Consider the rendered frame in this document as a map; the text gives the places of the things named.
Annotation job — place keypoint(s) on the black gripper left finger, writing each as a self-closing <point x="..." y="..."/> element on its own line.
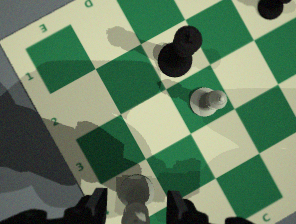
<point x="91" y="209"/>

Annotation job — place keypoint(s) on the green and cream chessboard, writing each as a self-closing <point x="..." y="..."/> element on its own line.
<point x="91" y="70"/>

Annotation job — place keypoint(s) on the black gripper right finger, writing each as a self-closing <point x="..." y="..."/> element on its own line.
<point x="183" y="211"/>

